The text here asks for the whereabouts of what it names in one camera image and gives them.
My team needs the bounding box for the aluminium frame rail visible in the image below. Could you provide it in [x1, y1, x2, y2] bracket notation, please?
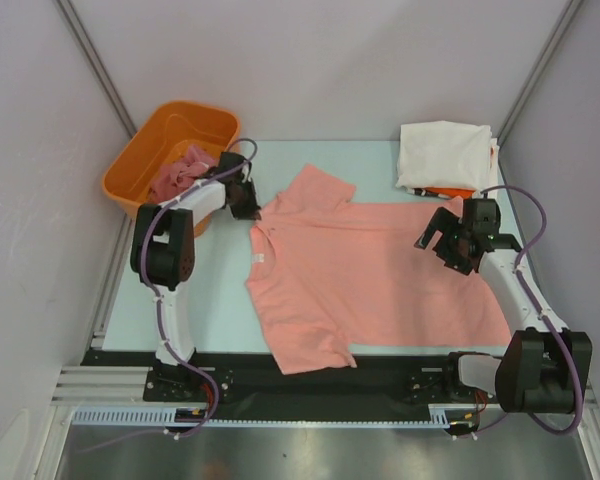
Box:
[54, 356, 470, 405]

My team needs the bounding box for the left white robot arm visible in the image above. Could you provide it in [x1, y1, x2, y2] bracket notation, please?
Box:
[130, 168, 260, 400]

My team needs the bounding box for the white slotted cable duct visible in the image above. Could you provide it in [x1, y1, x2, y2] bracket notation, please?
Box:
[71, 404, 477, 429]

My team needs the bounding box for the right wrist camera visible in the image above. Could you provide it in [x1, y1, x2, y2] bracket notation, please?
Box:
[462, 198, 501, 236]

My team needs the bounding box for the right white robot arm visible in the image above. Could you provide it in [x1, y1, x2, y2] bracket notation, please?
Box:
[415, 199, 592, 415]

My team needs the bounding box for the light pink t-shirt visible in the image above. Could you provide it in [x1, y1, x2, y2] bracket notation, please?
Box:
[246, 165, 511, 375]

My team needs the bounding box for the dark pink t-shirt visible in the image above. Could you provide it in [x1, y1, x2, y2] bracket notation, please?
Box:
[148, 143, 218, 204]

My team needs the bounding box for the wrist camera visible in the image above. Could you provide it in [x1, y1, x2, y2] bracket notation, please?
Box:
[214, 151, 252, 183]
[462, 198, 501, 236]

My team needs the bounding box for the orange plastic basket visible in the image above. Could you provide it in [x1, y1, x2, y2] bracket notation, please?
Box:
[102, 101, 241, 219]

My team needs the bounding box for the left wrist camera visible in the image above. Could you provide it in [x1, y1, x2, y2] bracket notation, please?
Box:
[214, 151, 252, 183]

